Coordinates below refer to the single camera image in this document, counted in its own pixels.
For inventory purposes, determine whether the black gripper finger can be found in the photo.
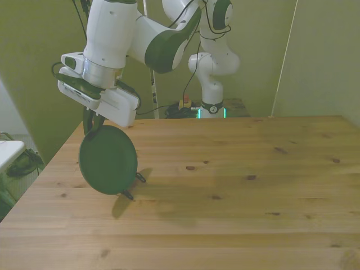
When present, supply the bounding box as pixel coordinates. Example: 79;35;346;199
90;114;106;140
83;108;93;133

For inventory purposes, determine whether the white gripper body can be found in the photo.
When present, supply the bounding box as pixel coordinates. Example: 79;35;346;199
84;87;141;127

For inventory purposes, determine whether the dark green round plate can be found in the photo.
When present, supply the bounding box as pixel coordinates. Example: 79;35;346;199
78;125;138;195

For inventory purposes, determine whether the yellow emergency stop box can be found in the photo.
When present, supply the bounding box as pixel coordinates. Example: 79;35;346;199
179;94;192;111

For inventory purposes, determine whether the white side table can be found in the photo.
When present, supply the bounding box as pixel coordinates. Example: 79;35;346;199
0;131;26;170

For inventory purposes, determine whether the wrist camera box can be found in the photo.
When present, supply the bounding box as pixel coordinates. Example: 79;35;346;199
57;73;106;110

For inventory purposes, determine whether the black floor cable bundle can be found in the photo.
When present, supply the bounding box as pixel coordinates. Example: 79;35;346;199
164;103;199;119

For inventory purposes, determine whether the black wire plate stand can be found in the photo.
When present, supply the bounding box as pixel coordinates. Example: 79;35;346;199
122;171;147;202

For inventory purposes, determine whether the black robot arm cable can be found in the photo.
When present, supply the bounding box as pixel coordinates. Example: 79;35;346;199
52;0;233;111

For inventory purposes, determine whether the white hanging cord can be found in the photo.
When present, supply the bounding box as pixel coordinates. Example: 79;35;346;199
268;0;299;119

